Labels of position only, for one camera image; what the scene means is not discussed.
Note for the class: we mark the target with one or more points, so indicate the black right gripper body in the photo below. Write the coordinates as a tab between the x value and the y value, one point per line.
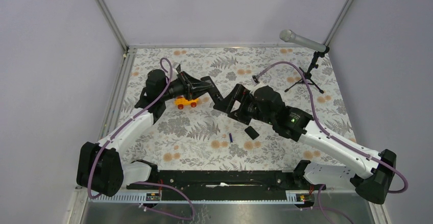
255	113

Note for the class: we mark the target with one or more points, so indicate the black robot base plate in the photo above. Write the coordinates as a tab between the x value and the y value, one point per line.
185	180

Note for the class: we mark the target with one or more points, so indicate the yellow red toy car block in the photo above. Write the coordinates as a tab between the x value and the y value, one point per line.
181	102

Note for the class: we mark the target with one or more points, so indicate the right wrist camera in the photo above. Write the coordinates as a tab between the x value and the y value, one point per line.
256	79

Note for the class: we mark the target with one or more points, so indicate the black remote control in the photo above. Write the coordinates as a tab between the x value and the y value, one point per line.
213	91

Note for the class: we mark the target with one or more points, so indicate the black remote battery cover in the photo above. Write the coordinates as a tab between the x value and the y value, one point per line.
251	132

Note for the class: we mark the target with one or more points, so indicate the floral patterned table mat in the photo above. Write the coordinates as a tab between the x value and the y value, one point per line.
198	138

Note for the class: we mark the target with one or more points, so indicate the black microphone tripod stand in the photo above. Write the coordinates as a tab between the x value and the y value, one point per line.
307	74

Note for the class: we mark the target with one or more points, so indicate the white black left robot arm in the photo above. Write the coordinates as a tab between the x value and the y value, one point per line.
100	167

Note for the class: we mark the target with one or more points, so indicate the white slotted cable duct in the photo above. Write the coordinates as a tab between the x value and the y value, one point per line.
201	196

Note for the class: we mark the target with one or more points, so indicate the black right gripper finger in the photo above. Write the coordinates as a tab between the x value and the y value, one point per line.
225	104
242	113

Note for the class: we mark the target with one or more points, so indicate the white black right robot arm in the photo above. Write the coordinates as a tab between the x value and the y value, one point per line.
368	171

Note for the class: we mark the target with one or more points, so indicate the grey microphone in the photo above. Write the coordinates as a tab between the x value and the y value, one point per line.
289	36

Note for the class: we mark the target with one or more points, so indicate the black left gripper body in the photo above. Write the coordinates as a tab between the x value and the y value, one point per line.
177	88

